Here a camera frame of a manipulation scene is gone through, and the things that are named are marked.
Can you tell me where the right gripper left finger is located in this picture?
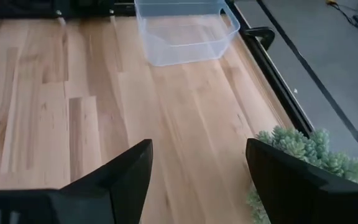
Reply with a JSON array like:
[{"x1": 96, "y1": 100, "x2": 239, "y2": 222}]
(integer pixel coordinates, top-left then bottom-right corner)
[{"x1": 0, "y1": 138, "x2": 154, "y2": 224}]

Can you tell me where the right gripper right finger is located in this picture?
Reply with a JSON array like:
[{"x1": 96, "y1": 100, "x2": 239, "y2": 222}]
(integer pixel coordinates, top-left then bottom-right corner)
[{"x1": 246, "y1": 138, "x2": 358, "y2": 224}]

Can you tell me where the clear plastic bin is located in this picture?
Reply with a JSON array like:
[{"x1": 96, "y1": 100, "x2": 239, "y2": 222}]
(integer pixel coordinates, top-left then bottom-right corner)
[{"x1": 134, "y1": 0, "x2": 241, "y2": 67}]

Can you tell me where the green potted artificial plant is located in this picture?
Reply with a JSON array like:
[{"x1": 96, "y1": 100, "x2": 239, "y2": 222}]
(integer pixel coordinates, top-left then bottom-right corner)
[{"x1": 246, "y1": 125, "x2": 358, "y2": 224}]

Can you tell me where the black aluminium table frame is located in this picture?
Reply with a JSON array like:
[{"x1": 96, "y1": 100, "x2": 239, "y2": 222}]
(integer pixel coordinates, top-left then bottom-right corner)
[{"x1": 0, "y1": 0, "x2": 316, "y2": 138}]

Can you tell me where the black floor cable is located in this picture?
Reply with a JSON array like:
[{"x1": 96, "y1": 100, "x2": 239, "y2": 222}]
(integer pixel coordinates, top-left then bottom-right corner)
[{"x1": 334, "y1": 2, "x2": 358, "y2": 49}]

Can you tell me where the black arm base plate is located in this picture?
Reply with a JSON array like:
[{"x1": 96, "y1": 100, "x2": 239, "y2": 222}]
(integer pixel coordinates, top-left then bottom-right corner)
[{"x1": 52, "y1": 0, "x2": 117, "y2": 19}]

